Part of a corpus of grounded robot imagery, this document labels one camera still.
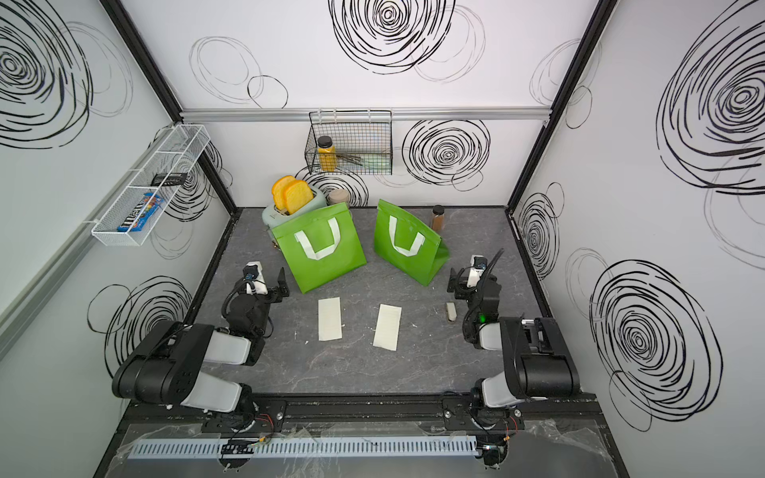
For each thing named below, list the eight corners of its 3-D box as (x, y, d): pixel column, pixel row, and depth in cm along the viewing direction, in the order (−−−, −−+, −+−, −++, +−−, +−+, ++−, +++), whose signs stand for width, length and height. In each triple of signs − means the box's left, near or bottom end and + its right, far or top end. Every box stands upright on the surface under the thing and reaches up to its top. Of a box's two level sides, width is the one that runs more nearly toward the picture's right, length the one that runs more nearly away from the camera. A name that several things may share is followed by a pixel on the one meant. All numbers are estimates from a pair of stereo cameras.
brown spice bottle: (432, 232, 113) (435, 218, 107) (430, 219, 118) (433, 204, 112) (442, 232, 113) (446, 218, 107) (440, 219, 118) (443, 204, 112)
